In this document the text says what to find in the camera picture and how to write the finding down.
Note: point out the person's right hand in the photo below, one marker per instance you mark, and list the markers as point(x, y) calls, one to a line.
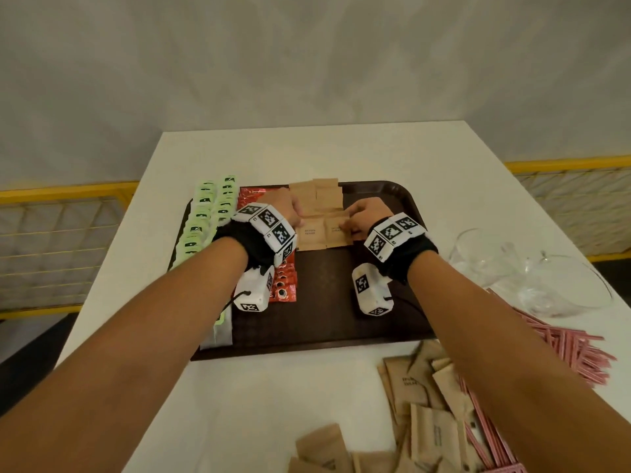
point(369, 214)

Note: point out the person's left hand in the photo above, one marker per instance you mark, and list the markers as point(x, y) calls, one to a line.
point(283, 201)

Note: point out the neat rows of sugar packets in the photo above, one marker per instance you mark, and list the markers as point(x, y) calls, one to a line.
point(315, 197)

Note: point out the square brown sugar packet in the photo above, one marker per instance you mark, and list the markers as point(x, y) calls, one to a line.
point(311, 236)
point(337, 236)

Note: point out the neat rows of tea bags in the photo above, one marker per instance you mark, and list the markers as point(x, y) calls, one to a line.
point(202, 211)

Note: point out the row of red Nescafe sachets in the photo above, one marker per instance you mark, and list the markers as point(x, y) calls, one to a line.
point(286, 293)

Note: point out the brown plastic tray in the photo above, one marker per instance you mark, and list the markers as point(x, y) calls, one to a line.
point(325, 310)

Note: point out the clear glass cups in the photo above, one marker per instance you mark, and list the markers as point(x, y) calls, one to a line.
point(567, 285)

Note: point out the pile of brown sugar packets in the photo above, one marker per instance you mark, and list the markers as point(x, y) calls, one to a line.
point(434, 438)

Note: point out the pile of pink stirrer sticks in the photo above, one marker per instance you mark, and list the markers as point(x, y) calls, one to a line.
point(577, 349)

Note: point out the person's right forearm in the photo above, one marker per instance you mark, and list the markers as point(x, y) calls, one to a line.
point(517, 379)

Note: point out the person's left forearm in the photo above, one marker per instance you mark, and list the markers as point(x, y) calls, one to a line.
point(98, 359)

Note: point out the left wristband with marker tiles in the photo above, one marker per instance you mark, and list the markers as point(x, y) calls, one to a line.
point(271, 229)

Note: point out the wristband with marker tiles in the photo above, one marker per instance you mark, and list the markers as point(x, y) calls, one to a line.
point(394, 233)
point(271, 229)

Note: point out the right wristband with marker tiles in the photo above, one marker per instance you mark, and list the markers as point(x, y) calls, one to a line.
point(394, 233)

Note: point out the marker cube on right wrist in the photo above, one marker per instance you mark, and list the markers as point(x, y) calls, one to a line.
point(369, 290)

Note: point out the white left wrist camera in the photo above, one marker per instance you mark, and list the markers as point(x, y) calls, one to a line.
point(254, 290)

